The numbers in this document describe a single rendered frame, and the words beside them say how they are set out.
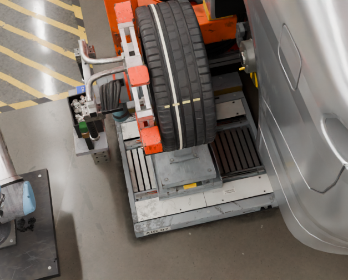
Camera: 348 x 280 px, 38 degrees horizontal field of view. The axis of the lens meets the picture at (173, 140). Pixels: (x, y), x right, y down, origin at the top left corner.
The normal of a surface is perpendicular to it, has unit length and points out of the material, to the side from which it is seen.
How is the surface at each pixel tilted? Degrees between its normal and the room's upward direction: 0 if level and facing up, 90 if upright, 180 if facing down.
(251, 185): 0
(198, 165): 0
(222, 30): 90
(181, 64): 33
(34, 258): 0
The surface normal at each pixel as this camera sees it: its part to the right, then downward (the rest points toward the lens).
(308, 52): -0.97, 0.11
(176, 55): 0.04, -0.11
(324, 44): -0.80, -0.11
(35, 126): -0.07, -0.55
